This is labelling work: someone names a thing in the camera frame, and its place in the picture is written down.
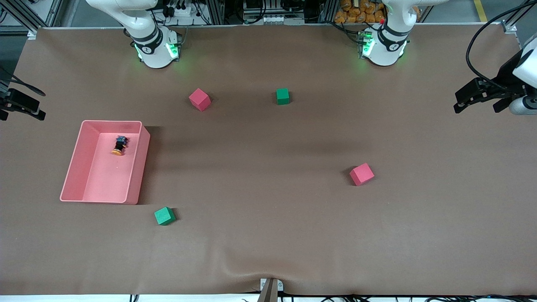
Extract orange-capped black push button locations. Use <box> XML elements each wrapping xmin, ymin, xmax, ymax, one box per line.
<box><xmin>112</xmin><ymin>135</ymin><xmax>129</xmax><ymax>156</ymax></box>

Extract pink plastic bin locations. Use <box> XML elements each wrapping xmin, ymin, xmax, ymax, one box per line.
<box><xmin>60</xmin><ymin>120</ymin><xmax>151</xmax><ymax>205</ymax></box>

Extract pink foam cube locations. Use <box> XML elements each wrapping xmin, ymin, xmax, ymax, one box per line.
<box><xmin>349</xmin><ymin>163</ymin><xmax>375</xmax><ymax>186</ymax></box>
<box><xmin>188</xmin><ymin>88</ymin><xmax>211</xmax><ymax>112</ymax></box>

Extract orange mesh bags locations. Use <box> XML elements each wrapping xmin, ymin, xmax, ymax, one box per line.
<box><xmin>334</xmin><ymin>0</ymin><xmax>386</xmax><ymax>24</ymax></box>

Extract white power strip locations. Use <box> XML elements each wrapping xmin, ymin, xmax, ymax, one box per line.
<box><xmin>166</xmin><ymin>3</ymin><xmax>198</xmax><ymax>18</ymax></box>

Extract white terminal block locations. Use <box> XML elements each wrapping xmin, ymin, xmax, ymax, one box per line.
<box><xmin>261</xmin><ymin>16</ymin><xmax>305</xmax><ymax>25</ymax></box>

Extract brown table cover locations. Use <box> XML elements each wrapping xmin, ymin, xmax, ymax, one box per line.
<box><xmin>0</xmin><ymin>23</ymin><xmax>537</xmax><ymax>296</ymax></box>

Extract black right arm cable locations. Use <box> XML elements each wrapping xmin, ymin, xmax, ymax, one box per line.
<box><xmin>0</xmin><ymin>67</ymin><xmax>46</xmax><ymax>97</ymax></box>

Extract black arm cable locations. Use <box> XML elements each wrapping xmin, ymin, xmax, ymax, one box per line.
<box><xmin>466</xmin><ymin>2</ymin><xmax>537</xmax><ymax>91</ymax></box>
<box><xmin>0</xmin><ymin>67</ymin><xmax>46</xmax><ymax>97</ymax></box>

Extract aluminium frame strut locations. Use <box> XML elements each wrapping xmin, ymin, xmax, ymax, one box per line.
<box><xmin>501</xmin><ymin>0</ymin><xmax>537</xmax><ymax>35</ymax></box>
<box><xmin>0</xmin><ymin>0</ymin><xmax>63</xmax><ymax>35</ymax></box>

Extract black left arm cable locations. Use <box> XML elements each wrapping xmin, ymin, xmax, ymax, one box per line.
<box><xmin>466</xmin><ymin>2</ymin><xmax>537</xmax><ymax>91</ymax></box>

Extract metal table edge bracket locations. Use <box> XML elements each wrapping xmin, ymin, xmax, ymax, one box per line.
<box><xmin>259</xmin><ymin>278</ymin><xmax>284</xmax><ymax>302</ymax></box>

